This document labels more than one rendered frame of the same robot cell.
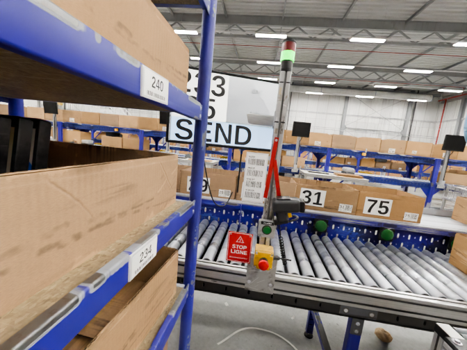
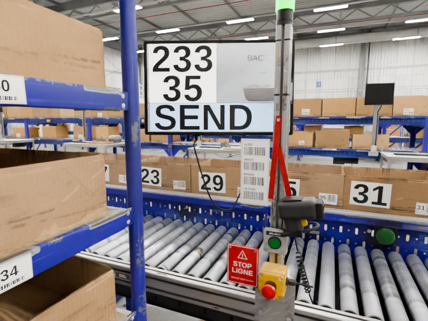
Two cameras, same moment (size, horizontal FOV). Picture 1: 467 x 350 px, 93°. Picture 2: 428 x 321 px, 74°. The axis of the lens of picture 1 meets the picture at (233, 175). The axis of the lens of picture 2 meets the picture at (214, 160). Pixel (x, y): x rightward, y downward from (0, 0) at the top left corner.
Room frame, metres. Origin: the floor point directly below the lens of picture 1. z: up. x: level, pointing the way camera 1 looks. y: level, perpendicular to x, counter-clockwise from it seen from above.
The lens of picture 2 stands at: (0.04, -0.20, 1.30)
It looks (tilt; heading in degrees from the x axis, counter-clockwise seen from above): 8 degrees down; 16
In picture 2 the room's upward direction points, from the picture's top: straight up
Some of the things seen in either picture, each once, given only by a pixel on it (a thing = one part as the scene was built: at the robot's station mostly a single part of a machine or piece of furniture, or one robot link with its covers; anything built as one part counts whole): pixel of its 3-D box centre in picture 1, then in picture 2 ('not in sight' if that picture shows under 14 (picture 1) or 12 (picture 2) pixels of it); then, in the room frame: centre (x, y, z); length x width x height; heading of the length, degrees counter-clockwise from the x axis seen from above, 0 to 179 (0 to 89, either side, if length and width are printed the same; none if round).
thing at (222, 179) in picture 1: (212, 182); (231, 178); (1.65, 0.15, 0.96); 0.39 x 0.29 x 0.17; 83
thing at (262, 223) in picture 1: (266, 228); (275, 241); (0.85, -0.15, 0.95); 0.07 x 0.03 x 0.07; 84
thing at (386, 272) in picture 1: (377, 264); not in sight; (1.08, -0.79, 0.72); 0.52 x 0.05 x 0.05; 174
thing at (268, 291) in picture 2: (263, 263); (269, 289); (0.78, -0.14, 0.84); 0.04 x 0.04 x 0.04; 84
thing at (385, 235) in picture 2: (321, 226); (385, 236); (1.34, -0.58, 0.81); 0.07 x 0.01 x 0.07; 84
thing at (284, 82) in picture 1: (271, 188); (279, 185); (0.88, -0.16, 1.11); 0.12 x 0.05 x 0.88; 84
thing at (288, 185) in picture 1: (265, 188); (302, 183); (1.60, -0.24, 0.97); 0.39 x 0.29 x 0.17; 84
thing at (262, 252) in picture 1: (272, 259); (285, 283); (0.81, -0.19, 0.84); 0.15 x 0.09 x 0.07; 84
